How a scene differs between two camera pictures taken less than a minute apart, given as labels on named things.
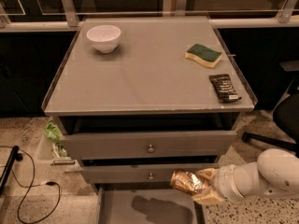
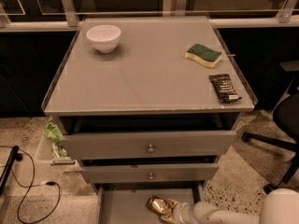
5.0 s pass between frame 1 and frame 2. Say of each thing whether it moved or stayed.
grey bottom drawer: stayed
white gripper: moved
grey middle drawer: stayed
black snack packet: stayed
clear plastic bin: stayed
